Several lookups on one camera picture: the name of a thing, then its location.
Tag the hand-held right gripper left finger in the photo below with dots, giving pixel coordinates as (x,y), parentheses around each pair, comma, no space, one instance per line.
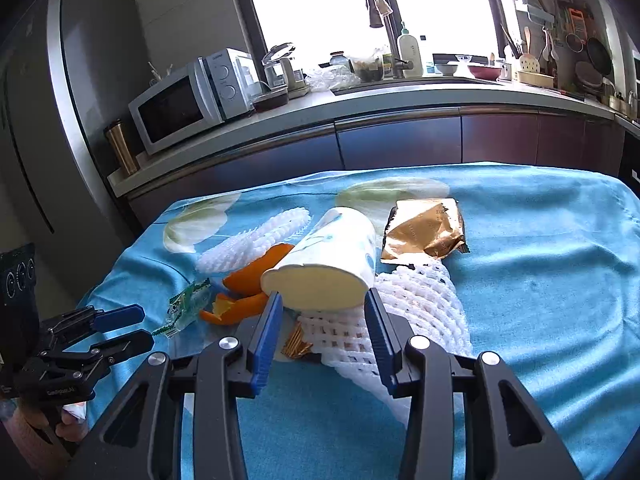
(265,345)

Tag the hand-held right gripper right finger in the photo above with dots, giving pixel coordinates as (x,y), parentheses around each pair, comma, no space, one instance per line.
(381,345)

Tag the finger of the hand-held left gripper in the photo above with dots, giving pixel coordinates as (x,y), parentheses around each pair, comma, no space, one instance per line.
(127,345)
(120,316)

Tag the large white foam fruit net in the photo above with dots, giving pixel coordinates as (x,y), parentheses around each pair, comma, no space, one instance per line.
(425,300)

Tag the white paper cup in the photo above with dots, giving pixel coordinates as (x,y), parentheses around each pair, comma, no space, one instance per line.
(330,245)

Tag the gold foil wrapper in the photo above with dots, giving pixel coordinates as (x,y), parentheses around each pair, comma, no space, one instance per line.
(425,230)

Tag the person's left forearm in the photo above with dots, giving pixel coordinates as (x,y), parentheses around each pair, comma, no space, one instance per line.
(30,435)

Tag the person's left hand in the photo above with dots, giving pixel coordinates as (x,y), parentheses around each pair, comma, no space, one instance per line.
(72,427)

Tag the small gold ridged wrapper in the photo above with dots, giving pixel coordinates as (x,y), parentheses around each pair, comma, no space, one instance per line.
(296,345)

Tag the orange peel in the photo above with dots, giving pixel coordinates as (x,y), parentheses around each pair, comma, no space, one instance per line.
(240,308)
(245,277)

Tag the green candy wrapper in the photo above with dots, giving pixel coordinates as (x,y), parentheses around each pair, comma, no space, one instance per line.
(187,302)

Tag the small white foam fruit net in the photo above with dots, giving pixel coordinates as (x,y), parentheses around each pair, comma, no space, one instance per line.
(250,240)

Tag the blue floral tablecloth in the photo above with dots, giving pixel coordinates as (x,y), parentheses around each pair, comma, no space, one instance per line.
(525,285)

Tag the gold metal tumbler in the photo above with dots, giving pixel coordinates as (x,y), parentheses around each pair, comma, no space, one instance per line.
(121,147)

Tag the grey refrigerator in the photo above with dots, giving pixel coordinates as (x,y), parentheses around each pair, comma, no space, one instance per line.
(75,110)

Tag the kitchen counter with dark cabinets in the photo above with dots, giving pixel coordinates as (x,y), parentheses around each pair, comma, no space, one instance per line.
(400,140)

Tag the white microwave oven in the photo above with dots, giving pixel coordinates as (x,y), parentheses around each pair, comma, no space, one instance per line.
(165,110)

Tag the dark rectangular dish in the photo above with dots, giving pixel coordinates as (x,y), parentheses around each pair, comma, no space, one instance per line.
(270,100)

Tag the clear plastic bag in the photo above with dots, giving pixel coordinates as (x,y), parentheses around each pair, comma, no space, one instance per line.
(332,80)

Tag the glass electric kettle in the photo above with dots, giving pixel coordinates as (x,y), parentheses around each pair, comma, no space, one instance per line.
(282,72)

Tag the glass jar with dark contents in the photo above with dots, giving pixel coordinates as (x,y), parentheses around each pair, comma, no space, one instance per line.
(367,67)

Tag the white bowl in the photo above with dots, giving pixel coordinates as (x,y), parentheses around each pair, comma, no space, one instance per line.
(446,67)

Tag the white soap pump bottle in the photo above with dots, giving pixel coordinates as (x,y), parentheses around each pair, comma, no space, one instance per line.
(410,55)

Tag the red bowl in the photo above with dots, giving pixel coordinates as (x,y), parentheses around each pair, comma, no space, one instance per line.
(484,71)

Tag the cream utensil holder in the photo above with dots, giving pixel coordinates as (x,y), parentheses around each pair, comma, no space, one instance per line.
(535,79)

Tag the metal kitchen faucet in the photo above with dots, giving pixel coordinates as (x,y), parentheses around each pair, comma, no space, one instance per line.
(392,35)

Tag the kitchen window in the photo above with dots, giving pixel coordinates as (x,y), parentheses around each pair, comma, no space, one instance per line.
(320,10)

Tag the hanging black frying pan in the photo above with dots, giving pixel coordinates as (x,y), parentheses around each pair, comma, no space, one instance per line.
(599,55)

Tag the orange grater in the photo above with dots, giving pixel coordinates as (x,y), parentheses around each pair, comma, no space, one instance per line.
(577,21)

